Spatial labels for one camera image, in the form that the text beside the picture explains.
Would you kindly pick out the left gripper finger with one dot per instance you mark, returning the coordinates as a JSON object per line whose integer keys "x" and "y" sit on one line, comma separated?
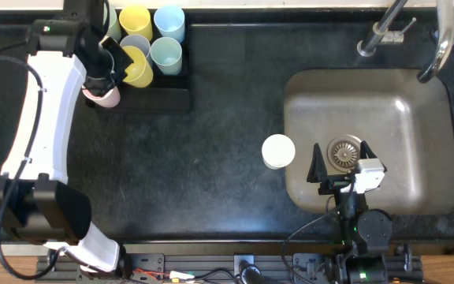
{"x": 118, "y": 59}

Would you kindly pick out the green cup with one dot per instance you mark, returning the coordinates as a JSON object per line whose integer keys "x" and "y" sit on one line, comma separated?
{"x": 166, "y": 53}
{"x": 114, "y": 25}

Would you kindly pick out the mounting rail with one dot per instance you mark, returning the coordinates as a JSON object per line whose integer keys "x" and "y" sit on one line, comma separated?
{"x": 203, "y": 268}

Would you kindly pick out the white cup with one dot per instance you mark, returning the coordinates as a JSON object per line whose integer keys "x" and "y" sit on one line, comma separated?
{"x": 278, "y": 150}

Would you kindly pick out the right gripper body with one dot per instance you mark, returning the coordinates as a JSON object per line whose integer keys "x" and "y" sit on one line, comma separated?
{"x": 331, "y": 184}

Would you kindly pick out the grey cup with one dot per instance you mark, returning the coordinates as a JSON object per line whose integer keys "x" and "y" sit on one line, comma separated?
{"x": 138, "y": 40}

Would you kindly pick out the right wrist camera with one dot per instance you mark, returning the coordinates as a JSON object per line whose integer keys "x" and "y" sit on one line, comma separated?
{"x": 367, "y": 175}

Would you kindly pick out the yellow cup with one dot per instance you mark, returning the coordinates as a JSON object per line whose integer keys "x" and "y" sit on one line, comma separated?
{"x": 134, "y": 17}
{"x": 140, "y": 71}

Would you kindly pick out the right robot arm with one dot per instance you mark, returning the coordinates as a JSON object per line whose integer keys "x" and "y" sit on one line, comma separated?
{"x": 373, "y": 229}

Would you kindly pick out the pink cup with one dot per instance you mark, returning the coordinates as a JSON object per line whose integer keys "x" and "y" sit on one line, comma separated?
{"x": 106, "y": 100}

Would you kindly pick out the steel sink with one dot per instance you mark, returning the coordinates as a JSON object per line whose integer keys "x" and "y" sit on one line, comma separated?
{"x": 408, "y": 138}

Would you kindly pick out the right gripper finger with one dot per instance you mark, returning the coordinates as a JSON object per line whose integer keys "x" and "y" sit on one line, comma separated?
{"x": 367, "y": 152}
{"x": 317, "y": 167}

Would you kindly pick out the blue cup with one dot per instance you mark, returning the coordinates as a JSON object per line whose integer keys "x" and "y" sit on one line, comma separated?
{"x": 168, "y": 19}

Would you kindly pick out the black tray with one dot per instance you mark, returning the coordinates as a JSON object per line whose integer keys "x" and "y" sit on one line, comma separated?
{"x": 160, "y": 98}

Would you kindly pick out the steel tap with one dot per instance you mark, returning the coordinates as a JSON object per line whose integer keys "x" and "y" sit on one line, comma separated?
{"x": 445, "y": 39}

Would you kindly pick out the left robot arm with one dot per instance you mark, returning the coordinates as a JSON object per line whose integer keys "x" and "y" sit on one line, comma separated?
{"x": 49, "y": 118}

